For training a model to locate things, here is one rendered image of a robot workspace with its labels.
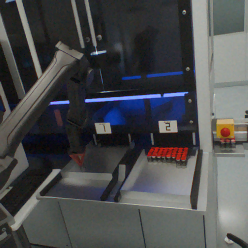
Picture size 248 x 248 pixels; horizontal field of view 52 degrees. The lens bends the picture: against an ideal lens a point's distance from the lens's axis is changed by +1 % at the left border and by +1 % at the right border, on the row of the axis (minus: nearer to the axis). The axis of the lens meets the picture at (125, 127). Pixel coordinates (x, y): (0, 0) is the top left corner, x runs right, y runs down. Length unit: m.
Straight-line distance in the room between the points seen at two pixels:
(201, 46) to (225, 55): 4.66
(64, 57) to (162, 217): 1.10
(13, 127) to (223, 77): 5.43
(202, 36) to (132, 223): 1.10
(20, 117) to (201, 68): 0.76
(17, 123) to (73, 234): 1.37
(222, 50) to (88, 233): 4.71
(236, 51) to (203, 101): 4.64
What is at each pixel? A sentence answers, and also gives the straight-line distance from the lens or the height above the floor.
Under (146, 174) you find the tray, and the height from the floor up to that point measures 0.88.
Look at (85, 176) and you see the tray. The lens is 1.18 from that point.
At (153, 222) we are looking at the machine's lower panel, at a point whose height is 0.43.
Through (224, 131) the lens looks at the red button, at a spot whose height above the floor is 1.01.
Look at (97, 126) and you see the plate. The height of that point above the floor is 1.03.
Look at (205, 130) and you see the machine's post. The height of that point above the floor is 1.00.
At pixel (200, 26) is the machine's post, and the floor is 1.44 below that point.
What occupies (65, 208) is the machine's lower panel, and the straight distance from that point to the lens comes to 1.79.
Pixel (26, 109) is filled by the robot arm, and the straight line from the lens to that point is 0.64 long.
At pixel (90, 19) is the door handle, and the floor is 1.54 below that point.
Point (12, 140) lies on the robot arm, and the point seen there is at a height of 1.29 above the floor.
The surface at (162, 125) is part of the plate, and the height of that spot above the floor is 1.03.
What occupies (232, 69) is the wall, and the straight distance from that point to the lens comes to 5.83.
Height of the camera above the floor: 1.48
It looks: 21 degrees down
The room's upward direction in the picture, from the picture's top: 10 degrees counter-clockwise
